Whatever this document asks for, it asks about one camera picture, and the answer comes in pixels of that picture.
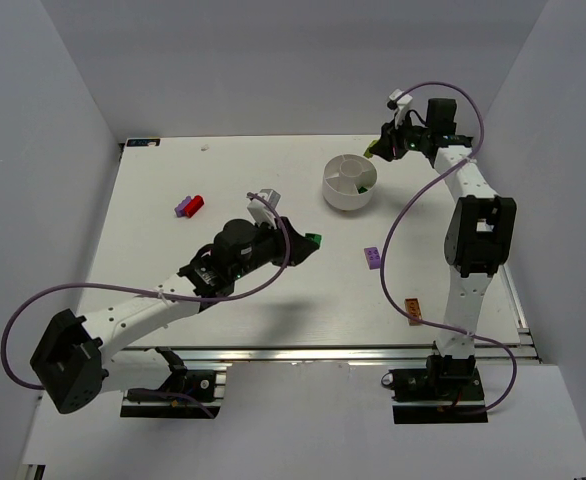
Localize orange lego plate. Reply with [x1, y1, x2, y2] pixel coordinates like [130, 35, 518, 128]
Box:
[404, 298, 423, 326]
[363, 140, 378, 158]

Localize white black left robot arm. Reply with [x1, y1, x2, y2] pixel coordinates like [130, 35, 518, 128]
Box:
[30, 218, 321, 414]

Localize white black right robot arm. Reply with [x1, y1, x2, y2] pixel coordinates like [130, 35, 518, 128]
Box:
[374, 90, 517, 379]

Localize long red lego brick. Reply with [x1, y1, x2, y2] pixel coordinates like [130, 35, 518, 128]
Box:
[182, 195, 205, 218]

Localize purple curved lego brick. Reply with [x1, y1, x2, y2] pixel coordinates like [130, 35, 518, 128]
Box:
[364, 247, 381, 270]

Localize white round divided container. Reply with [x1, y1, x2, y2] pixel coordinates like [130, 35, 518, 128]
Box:
[322, 154, 378, 212]

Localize purple lego brick by red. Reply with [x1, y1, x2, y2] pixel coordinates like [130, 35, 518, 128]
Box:
[174, 196, 192, 218]

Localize orange flat lego plate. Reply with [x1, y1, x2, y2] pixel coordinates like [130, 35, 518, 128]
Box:
[404, 298, 423, 326]

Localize blue label sticker left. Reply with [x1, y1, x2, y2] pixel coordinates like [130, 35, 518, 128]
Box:
[125, 138, 161, 148]

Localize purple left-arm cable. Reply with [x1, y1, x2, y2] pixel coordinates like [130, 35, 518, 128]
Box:
[1, 192, 293, 419]

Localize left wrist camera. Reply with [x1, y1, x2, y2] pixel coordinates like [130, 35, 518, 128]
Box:
[247, 189, 281, 228]

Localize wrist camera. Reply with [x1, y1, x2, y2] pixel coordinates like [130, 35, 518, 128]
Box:
[247, 189, 281, 228]
[387, 89, 413, 127]

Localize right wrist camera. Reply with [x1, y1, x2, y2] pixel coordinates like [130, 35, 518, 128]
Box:
[387, 89, 413, 127]

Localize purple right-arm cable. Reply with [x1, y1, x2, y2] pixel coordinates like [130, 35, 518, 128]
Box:
[380, 81, 518, 414]

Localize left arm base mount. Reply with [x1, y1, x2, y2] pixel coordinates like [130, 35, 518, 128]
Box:
[120, 347, 222, 420]

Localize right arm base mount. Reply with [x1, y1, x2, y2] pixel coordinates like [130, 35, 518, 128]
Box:
[380, 354, 488, 425]

